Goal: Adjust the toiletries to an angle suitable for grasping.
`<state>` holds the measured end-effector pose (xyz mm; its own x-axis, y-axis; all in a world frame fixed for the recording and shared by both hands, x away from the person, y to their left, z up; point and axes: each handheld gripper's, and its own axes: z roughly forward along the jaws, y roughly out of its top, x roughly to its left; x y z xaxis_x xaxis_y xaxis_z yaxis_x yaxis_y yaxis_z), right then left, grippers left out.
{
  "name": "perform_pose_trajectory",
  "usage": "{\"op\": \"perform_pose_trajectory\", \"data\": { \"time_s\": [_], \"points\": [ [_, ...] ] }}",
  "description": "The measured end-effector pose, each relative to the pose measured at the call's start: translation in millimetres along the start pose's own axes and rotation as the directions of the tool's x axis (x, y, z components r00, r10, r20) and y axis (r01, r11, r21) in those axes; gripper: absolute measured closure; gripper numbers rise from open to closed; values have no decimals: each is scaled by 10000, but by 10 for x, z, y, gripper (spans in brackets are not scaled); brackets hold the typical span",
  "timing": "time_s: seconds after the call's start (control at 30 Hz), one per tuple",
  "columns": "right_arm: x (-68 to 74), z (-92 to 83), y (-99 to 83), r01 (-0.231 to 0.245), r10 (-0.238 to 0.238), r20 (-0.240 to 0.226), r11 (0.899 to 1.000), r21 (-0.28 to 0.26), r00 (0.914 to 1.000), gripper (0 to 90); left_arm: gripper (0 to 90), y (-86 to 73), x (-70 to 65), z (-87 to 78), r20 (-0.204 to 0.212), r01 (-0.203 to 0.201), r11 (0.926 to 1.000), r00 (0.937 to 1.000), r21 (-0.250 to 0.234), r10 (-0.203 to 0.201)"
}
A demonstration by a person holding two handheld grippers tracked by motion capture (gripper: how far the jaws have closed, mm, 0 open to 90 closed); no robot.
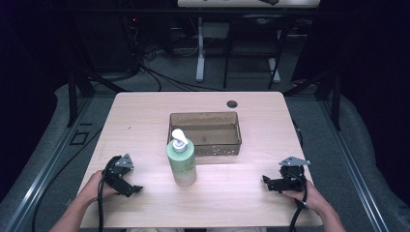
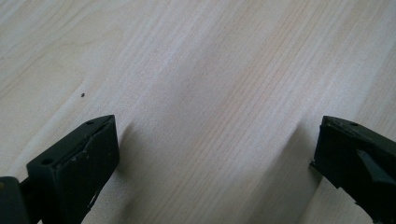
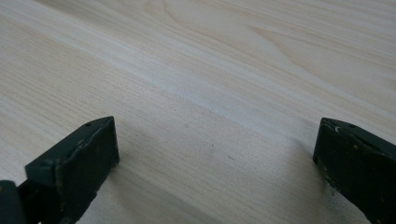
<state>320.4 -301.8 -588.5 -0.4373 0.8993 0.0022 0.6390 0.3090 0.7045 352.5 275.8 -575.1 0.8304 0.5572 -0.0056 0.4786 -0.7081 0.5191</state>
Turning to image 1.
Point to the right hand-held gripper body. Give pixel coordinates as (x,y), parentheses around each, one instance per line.
(290,180)

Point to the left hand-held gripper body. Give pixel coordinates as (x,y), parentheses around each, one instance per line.
(116,180)

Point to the green pump soap bottle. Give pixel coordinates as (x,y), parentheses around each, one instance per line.
(182,164)

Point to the transparent brown plastic box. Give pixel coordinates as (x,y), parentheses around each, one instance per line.
(206,132)

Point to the person's left hand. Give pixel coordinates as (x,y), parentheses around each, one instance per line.
(95,188)

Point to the person's right hand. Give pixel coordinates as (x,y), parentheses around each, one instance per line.
(311,198)

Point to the black metal stand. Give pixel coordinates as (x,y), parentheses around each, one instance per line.
(72,96)
(336,100)

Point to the white desk leg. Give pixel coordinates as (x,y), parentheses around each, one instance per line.
(274,69)
(200,58)

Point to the small grey floor bracket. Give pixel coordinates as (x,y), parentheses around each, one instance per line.
(67,202)

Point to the grey metal floor rail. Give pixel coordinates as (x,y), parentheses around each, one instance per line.
(354,170)
(45,174)

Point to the black metal chair frame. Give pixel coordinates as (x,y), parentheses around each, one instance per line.
(228,58)

